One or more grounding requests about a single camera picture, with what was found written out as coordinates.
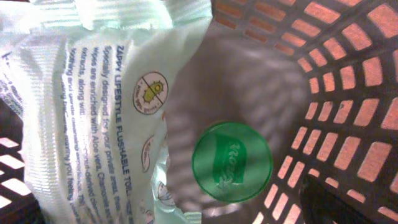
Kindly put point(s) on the grey plastic basket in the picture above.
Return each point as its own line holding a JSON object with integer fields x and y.
{"x": 316, "y": 79}

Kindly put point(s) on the green lid jar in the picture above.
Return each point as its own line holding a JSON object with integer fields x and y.
{"x": 232, "y": 162}

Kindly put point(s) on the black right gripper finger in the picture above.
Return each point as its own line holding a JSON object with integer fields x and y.
{"x": 360, "y": 202}

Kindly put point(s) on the mint green wipes packet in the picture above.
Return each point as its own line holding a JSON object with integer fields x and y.
{"x": 90, "y": 80}

